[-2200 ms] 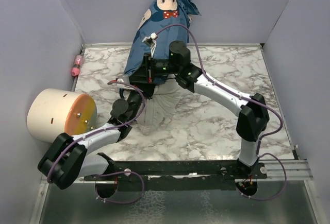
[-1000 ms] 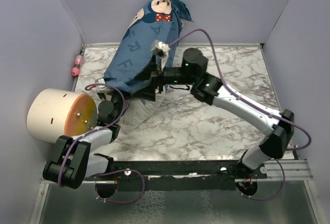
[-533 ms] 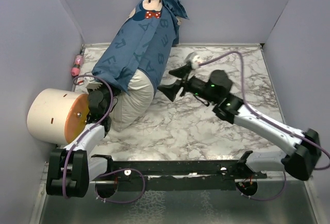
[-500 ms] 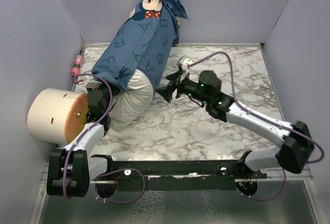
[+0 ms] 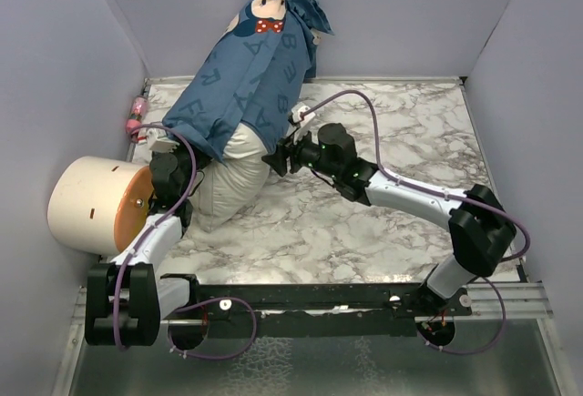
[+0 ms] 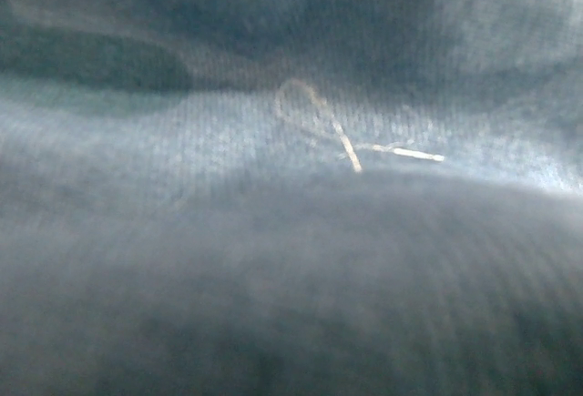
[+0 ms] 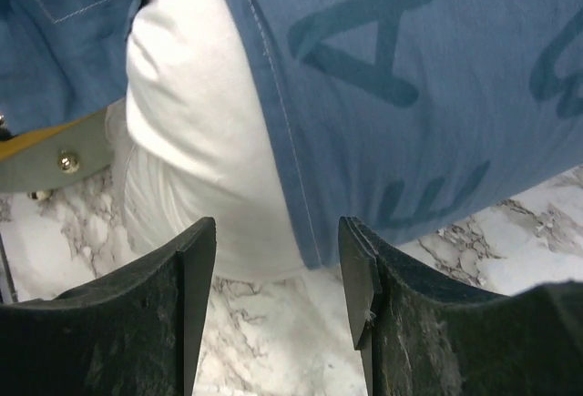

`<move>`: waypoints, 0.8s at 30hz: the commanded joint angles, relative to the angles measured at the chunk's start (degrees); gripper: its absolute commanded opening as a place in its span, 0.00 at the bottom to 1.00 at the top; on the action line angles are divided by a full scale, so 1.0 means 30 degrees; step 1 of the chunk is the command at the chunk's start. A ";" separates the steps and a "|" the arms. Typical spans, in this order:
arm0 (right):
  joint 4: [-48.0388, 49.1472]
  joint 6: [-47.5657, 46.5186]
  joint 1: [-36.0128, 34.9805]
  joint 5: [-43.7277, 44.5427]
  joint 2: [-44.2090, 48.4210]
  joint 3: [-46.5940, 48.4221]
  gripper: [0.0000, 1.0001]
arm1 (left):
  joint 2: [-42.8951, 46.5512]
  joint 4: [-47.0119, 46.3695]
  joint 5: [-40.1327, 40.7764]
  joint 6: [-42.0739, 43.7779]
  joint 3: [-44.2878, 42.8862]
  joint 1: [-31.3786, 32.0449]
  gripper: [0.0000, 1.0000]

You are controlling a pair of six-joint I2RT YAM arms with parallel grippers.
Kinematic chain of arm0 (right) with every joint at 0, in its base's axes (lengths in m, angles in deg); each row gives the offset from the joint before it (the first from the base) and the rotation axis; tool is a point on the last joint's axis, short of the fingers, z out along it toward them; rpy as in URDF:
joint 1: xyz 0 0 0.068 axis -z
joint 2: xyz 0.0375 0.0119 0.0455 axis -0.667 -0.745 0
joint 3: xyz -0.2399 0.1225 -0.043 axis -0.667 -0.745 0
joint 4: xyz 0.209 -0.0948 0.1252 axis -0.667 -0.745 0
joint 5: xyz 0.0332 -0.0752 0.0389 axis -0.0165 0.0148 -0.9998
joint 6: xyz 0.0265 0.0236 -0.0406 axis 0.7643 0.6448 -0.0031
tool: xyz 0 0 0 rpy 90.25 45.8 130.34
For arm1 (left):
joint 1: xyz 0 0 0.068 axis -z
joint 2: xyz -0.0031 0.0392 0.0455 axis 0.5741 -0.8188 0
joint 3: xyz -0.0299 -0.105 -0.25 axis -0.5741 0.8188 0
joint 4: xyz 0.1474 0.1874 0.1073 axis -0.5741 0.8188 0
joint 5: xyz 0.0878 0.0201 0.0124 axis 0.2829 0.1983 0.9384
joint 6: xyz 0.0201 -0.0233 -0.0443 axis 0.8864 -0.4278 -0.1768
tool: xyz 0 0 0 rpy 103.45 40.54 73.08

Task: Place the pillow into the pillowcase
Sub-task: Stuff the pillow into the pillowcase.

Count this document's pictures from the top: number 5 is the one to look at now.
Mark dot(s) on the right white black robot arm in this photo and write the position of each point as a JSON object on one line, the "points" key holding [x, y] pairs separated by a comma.
{"points": [[479, 229]]}

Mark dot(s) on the cream cylinder with orange lid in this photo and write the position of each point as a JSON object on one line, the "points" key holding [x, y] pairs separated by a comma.
{"points": [[99, 205]]}

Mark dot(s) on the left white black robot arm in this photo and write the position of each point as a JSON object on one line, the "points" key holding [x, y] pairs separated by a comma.
{"points": [[126, 302]]}

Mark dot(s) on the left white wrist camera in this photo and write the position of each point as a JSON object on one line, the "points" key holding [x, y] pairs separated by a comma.
{"points": [[156, 140]]}

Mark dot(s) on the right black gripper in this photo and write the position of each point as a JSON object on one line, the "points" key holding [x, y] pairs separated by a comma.
{"points": [[279, 159]]}

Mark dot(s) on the aluminium frame rail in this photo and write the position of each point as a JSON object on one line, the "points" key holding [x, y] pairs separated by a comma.
{"points": [[526, 301]]}

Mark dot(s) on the white pillow with red logo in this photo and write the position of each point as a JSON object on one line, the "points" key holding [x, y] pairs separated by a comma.
{"points": [[229, 185]]}

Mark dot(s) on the pink small bottle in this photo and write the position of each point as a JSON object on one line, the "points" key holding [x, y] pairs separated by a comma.
{"points": [[137, 112]]}

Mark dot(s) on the blue lettered pillowcase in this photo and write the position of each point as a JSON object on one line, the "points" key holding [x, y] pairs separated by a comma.
{"points": [[253, 76]]}

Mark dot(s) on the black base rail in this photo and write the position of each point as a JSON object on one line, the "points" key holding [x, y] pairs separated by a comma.
{"points": [[235, 311]]}

